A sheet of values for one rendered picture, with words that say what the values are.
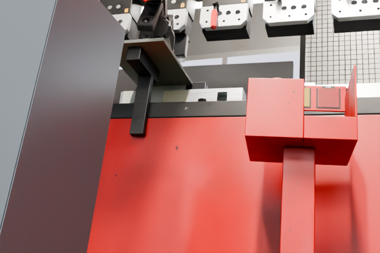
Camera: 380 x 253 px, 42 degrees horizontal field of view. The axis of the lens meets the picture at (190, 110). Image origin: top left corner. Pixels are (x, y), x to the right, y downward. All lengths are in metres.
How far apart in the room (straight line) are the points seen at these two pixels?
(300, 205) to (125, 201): 0.53
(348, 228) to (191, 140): 0.44
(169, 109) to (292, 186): 0.52
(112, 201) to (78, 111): 0.64
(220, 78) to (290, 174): 1.20
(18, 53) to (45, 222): 0.22
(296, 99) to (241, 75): 1.15
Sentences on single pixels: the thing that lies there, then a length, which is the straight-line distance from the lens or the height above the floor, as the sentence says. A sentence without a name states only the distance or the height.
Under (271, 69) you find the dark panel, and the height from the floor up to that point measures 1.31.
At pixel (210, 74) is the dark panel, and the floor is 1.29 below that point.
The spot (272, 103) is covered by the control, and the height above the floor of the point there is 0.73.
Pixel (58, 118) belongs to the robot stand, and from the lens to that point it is 0.67.
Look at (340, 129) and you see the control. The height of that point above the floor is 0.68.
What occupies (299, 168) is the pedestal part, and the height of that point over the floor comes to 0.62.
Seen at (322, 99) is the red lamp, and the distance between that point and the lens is 1.11.
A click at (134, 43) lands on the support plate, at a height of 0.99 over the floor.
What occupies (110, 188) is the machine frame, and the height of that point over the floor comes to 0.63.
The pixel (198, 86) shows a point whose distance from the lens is 1.50.
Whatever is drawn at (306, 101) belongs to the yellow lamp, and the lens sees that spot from 1.11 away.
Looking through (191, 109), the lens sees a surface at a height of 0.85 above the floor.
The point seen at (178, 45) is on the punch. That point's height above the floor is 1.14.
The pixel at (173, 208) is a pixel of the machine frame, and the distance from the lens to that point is 1.25.
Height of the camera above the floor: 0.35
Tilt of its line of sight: 22 degrees up
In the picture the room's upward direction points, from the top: 6 degrees clockwise
